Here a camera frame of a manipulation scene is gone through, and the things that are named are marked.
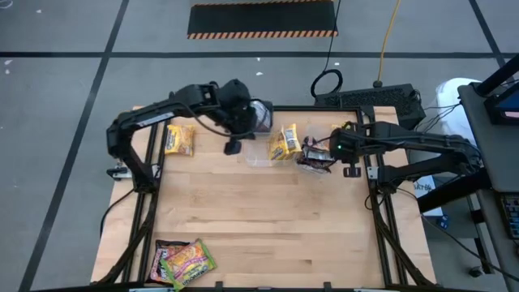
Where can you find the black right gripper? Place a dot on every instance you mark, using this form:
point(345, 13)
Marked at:
point(346, 144)

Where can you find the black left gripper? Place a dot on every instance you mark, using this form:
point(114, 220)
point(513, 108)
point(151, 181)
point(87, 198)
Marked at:
point(237, 105)

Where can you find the yellow creamy chicken ramen pack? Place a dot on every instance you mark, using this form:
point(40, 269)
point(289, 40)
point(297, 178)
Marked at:
point(277, 148)
point(338, 126)
point(291, 138)
point(180, 140)

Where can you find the black fire noodle ramen pack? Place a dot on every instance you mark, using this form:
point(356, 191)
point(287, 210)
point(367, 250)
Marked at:
point(156, 267)
point(314, 166)
point(318, 154)
point(312, 142)

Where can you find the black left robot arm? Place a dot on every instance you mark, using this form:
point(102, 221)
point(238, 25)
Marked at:
point(134, 121)

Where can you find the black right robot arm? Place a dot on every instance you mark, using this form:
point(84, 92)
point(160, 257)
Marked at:
point(425, 142)

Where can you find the clear plastic bin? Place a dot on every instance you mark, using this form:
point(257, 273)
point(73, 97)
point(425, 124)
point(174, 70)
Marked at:
point(320, 131)
point(255, 156)

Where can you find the dark gray plastic bin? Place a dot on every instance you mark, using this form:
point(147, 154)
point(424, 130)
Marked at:
point(264, 134)

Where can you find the black control box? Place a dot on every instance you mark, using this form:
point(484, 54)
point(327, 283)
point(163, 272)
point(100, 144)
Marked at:
point(373, 99)

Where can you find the black hazard-striped floor mat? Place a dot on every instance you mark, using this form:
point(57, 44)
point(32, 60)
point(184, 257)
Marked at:
point(261, 18)

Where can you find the white paper sheet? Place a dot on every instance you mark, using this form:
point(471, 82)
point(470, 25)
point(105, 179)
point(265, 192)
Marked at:
point(425, 190)

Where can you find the white bag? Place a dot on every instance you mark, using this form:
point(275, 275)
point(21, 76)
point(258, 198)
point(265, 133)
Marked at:
point(454, 101)

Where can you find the gray desk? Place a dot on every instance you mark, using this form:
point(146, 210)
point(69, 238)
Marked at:
point(494, 154)

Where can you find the black monitor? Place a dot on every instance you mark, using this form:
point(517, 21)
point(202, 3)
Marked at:
point(507, 107)

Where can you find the black keyboard device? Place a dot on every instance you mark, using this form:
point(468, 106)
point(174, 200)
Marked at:
point(511, 215)

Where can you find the black metal table frame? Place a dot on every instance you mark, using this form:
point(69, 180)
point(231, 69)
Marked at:
point(324, 108)

